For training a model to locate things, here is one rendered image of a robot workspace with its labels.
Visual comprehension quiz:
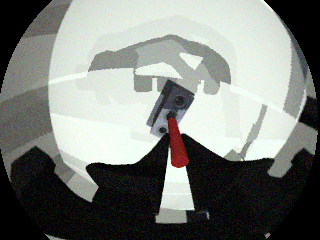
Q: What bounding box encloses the red peg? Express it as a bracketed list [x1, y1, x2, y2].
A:
[167, 117, 188, 168]

